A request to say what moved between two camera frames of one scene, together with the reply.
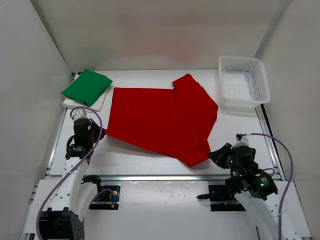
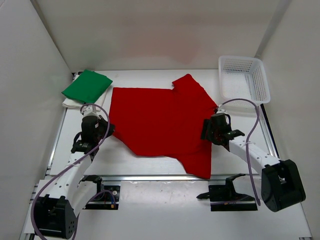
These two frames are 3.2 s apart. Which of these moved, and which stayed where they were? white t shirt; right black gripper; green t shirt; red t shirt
Moved: right black gripper; red t shirt
Stayed: white t shirt; green t shirt
